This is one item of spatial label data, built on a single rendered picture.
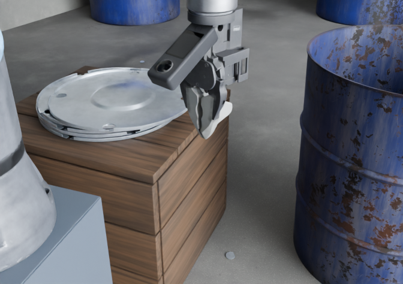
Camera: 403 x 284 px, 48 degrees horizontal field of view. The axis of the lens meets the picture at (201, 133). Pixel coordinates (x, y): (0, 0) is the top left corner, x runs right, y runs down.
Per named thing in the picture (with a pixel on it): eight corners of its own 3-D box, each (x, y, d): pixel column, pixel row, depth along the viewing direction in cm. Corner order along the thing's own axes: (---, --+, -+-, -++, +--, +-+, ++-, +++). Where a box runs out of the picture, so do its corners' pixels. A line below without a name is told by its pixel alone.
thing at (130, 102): (73, 70, 104) (73, 66, 104) (198, 72, 103) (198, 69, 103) (24, 130, 79) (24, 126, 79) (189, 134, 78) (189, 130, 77)
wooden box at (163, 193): (226, 208, 120) (231, 88, 103) (161, 320, 90) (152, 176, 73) (99, 175, 134) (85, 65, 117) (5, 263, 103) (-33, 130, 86)
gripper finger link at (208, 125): (236, 134, 77) (238, 84, 73) (213, 147, 74) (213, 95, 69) (223, 128, 79) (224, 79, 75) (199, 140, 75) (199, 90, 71)
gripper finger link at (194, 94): (223, 128, 79) (224, 79, 75) (199, 140, 75) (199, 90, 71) (210, 122, 81) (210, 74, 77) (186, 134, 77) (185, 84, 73)
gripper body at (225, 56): (249, 83, 73) (253, 8, 67) (212, 99, 68) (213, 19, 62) (214, 71, 78) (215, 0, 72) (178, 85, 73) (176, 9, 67)
